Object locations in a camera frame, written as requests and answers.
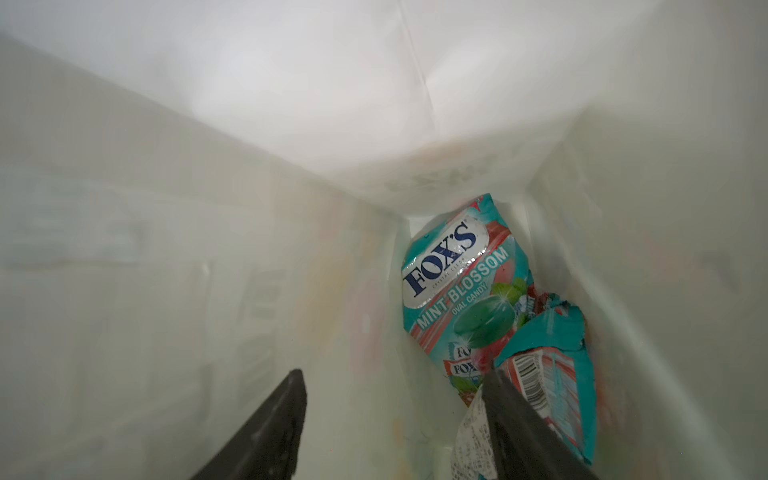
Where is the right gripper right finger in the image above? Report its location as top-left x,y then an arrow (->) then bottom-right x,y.
482,371 -> 597,480

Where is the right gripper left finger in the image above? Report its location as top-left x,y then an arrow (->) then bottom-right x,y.
192,369 -> 307,480

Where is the teal mint candy packet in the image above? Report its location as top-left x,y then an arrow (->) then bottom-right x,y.
401,194 -> 535,404

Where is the white floral paper bag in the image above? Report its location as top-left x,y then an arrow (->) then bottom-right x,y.
1,1 -> 767,479

